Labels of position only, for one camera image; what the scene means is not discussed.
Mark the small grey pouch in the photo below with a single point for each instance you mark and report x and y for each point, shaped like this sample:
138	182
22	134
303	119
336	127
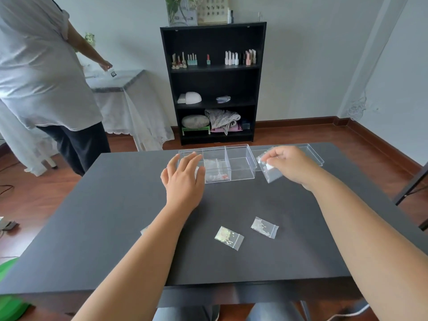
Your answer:
223	99

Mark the zip bag with yellowish beads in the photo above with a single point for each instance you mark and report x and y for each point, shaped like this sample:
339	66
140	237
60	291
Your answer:
229	238

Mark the small nail decorations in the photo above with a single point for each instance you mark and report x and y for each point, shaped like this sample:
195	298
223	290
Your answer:
217	177

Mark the nail colour display board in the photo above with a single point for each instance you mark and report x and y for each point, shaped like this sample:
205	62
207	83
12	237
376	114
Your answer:
212	9

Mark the green plastic rack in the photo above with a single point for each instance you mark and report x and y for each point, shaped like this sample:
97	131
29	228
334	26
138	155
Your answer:
196	130

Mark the person's left forearm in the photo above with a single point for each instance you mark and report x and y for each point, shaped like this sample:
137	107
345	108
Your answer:
140	260

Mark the row of white nail bottles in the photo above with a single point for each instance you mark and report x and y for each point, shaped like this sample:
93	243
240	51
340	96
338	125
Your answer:
240	58

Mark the glass vase with white flowers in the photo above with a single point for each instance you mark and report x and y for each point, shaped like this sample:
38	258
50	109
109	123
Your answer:
177	11

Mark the person's left middle finger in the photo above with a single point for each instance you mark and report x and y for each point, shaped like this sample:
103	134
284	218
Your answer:
188	159

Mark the person's right thumb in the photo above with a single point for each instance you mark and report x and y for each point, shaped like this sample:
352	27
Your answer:
268	161

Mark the grey crumpled towel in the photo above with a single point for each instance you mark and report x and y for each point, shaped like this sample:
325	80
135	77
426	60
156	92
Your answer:
221	118

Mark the green plastic object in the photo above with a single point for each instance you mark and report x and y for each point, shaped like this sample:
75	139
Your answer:
10	297

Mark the person's left little finger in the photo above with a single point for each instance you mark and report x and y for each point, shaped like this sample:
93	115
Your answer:
163	175

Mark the grey foot pedal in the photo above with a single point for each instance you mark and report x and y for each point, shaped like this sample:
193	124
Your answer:
8	224

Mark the clear acrylic compartment box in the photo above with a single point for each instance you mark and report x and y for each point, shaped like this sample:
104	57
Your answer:
239	163

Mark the white lace tablecloth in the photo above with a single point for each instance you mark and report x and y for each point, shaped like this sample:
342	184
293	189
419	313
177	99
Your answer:
127	106

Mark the person's right forearm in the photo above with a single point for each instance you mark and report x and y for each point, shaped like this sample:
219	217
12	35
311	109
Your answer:
364	244

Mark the person's jeans legs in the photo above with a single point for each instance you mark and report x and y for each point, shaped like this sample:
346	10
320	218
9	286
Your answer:
187	313

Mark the black metal furniture frame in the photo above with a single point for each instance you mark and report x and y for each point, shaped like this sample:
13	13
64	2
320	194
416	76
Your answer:
413	188

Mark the white nail lamp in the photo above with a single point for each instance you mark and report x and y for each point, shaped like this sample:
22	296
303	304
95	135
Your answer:
191	97

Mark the person's right hand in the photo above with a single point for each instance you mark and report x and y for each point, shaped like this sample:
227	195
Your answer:
294	165

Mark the grey oval hand cushion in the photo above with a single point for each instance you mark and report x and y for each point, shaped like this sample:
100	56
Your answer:
195	121

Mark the small clear zip bag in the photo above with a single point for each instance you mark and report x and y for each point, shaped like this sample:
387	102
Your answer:
144	229
272	173

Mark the black bookshelf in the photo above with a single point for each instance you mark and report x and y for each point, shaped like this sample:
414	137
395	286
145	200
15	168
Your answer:
214	83

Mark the small dark bottle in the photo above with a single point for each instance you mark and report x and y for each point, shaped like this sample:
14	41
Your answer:
230	16

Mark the zip bag with white beads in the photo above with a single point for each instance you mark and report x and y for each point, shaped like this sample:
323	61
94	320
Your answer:
264	227

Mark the clear acrylic box lid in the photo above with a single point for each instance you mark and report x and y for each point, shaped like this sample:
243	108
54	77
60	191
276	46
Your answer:
311	153

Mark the person's left thumb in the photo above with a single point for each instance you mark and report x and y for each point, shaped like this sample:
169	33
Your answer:
201	175

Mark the pink flat item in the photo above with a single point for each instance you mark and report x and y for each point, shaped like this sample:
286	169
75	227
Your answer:
235	129

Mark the person's left hand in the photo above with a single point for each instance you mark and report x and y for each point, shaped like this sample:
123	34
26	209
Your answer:
182	187

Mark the row of pastel nail bottles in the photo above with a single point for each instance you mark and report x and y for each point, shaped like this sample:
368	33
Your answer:
185	60

